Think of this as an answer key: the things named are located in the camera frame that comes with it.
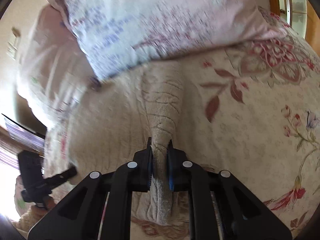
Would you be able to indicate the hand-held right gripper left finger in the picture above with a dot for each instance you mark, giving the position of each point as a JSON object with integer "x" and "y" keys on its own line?
{"x": 150, "y": 166}

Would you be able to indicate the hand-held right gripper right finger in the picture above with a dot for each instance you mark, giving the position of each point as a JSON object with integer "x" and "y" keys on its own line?
{"x": 170, "y": 171}

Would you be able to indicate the pale pink floral pillow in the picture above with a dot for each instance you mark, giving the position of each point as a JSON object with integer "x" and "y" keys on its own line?
{"x": 50, "y": 62}

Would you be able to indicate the blue print floral pillow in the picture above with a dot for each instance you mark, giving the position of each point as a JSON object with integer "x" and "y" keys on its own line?
{"x": 150, "y": 20}

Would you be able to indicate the person's left forearm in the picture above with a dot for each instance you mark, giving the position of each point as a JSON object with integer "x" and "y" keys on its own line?
{"x": 27, "y": 221}

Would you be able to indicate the person's left hand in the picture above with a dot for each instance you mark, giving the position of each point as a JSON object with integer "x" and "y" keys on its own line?
{"x": 47, "y": 203}

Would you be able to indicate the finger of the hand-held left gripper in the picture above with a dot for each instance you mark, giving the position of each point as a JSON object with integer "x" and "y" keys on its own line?
{"x": 63, "y": 174}

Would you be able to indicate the floral bed quilt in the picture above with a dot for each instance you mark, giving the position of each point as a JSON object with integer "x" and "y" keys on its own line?
{"x": 250, "y": 130}

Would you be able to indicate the wooden bedside furniture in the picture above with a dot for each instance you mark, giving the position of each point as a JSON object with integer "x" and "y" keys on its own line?
{"x": 15, "y": 140}

